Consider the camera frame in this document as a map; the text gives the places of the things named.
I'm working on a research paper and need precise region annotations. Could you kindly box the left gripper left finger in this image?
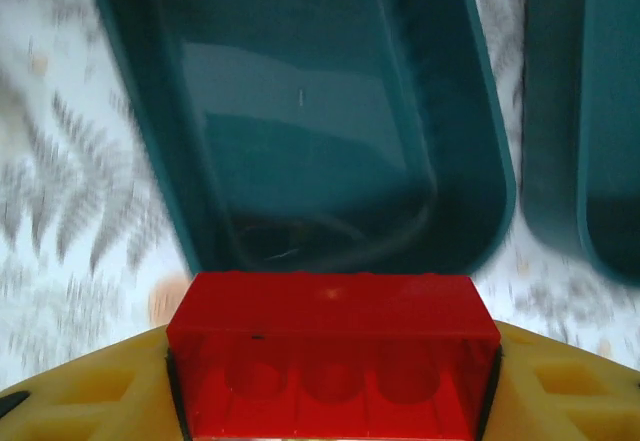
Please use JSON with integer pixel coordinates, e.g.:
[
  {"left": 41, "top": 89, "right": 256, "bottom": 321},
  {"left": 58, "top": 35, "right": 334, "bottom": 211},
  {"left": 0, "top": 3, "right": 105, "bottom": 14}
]
[{"left": 0, "top": 324, "right": 191, "bottom": 441}]

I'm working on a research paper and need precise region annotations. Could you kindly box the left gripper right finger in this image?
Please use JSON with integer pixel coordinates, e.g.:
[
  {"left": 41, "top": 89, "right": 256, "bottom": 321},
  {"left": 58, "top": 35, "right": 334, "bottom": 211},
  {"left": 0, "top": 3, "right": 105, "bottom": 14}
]
[{"left": 474, "top": 319, "right": 640, "bottom": 441}]

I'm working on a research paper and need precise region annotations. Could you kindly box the long red lego brick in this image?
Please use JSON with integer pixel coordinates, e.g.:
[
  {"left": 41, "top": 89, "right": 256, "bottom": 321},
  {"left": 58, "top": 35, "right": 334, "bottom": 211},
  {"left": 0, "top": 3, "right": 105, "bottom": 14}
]
[{"left": 165, "top": 270, "right": 502, "bottom": 440}]

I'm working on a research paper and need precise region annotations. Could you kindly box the floral patterned table cover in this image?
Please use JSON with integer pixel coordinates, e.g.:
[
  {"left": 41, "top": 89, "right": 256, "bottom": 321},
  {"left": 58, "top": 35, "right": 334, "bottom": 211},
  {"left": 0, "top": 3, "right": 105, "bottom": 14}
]
[{"left": 0, "top": 0, "right": 640, "bottom": 397}]

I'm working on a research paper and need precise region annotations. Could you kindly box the teal plastic container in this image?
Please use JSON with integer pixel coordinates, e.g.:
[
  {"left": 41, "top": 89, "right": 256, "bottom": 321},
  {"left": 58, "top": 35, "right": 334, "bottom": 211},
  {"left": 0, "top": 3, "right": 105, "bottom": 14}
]
[
  {"left": 82, "top": 0, "right": 517, "bottom": 282},
  {"left": 519, "top": 0, "right": 640, "bottom": 285}
]

